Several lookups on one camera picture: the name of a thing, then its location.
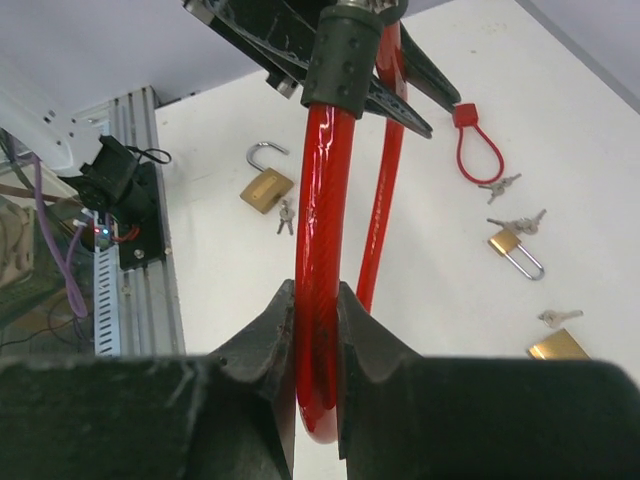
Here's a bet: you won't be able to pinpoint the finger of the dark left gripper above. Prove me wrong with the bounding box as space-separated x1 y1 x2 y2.
398 21 461 113
184 1 432 138

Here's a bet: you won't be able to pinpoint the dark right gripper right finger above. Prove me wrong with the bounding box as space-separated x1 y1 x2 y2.
337 284 639 479

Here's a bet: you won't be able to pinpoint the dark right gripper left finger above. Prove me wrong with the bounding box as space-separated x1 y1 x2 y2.
1 280 295 479

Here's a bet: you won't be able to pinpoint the red thin-cable padlock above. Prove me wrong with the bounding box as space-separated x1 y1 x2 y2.
452 103 505 186

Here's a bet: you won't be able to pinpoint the thick red cable lock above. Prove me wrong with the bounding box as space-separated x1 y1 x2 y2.
293 0 407 445

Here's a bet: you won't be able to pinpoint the silver keys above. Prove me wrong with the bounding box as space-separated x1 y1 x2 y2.
479 173 522 205

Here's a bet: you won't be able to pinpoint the medium brass padlock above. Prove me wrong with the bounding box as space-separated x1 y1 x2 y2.
527 329 590 360

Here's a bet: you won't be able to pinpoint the key of medium padlock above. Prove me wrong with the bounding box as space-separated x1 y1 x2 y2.
537 309 584 329

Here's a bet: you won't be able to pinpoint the small brass long-shackle padlock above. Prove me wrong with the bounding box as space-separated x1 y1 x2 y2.
486 209 547 281

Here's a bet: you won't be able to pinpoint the large brass padlock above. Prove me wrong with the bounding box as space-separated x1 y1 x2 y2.
240 141 294 215

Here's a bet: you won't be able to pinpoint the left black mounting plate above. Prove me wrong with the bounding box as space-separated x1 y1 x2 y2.
115 162 166 271

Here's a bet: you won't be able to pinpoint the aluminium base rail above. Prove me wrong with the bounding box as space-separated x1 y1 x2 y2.
109 86 185 356

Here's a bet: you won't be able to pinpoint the white slotted cable duct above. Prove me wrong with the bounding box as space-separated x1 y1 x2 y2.
93 246 121 356

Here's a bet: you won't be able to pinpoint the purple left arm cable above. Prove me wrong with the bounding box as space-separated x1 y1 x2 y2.
29 154 94 319

